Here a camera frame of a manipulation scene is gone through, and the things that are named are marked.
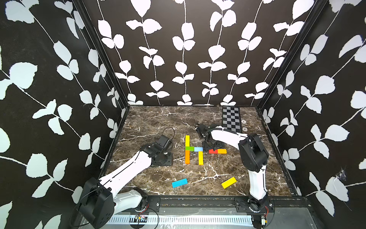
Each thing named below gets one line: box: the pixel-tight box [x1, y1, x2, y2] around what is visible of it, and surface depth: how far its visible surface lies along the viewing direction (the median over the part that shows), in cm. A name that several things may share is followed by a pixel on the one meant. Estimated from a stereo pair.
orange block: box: [184, 150, 191, 165], surface depth 93 cm
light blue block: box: [193, 146, 204, 153], surface depth 97 cm
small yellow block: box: [217, 148, 228, 155], surface depth 95 cm
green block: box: [184, 145, 195, 152], surface depth 97 cm
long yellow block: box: [198, 151, 204, 166], surface depth 92 cm
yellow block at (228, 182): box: [221, 176, 237, 189], surface depth 83 cm
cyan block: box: [171, 177, 189, 189], surface depth 82 cm
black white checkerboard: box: [222, 105, 243, 135], surface depth 113 cm
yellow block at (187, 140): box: [185, 135, 191, 147], surface depth 100 cm
